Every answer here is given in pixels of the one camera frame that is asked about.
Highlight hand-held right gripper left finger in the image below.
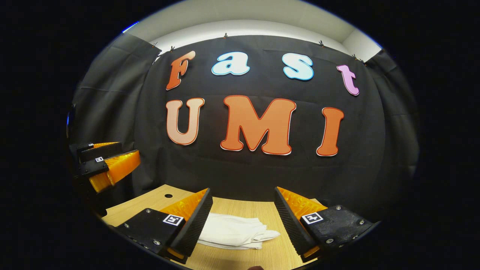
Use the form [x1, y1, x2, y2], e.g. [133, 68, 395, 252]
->
[114, 187, 213, 264]

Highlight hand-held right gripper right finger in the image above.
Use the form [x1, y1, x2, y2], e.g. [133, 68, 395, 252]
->
[273, 186, 375, 263]

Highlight white jeans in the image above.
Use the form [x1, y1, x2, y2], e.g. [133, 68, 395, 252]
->
[197, 213, 281, 250]

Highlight black backdrop cloth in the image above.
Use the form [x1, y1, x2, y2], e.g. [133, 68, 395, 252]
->
[69, 32, 420, 222]

